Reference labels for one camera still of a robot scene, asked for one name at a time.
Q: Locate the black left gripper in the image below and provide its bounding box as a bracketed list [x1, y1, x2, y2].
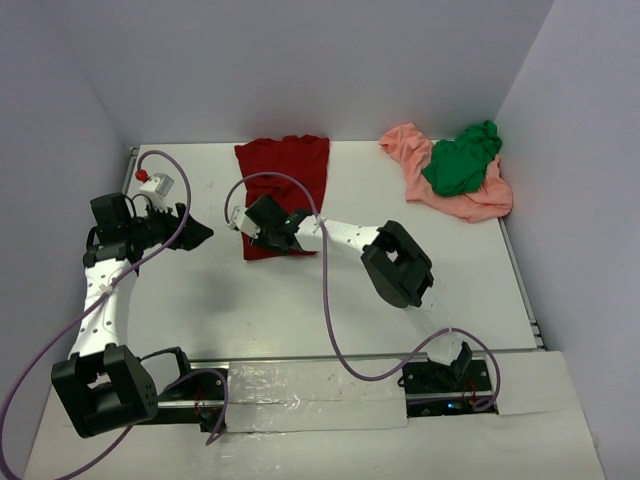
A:
[127, 198, 214, 251]

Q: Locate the red t-shirt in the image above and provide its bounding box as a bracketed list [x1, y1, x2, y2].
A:
[233, 134, 331, 263]

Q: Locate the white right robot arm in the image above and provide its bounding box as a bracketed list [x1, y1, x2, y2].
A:
[231, 195, 472, 391]

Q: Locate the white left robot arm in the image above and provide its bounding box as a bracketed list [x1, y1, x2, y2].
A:
[51, 193, 214, 438]

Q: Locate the white cardboard front cover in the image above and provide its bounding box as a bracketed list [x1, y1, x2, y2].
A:
[26, 351, 603, 479]

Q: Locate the green t-shirt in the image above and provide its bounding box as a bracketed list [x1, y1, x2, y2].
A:
[422, 120, 502, 197]

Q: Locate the salmon pink t-shirt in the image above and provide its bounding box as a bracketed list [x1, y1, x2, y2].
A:
[379, 123, 513, 223]

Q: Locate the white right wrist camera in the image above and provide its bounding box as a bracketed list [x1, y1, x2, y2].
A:
[227, 206, 260, 238]

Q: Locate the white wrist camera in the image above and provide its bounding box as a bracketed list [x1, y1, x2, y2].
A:
[135, 170, 174, 212]
[227, 206, 260, 238]

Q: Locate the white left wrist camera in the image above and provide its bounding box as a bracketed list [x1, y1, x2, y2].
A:
[135, 170, 174, 212]

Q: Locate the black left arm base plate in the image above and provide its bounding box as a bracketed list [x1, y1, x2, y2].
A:
[142, 362, 228, 433]

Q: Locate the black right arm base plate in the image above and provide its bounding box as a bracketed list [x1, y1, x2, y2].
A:
[397, 359, 493, 418]

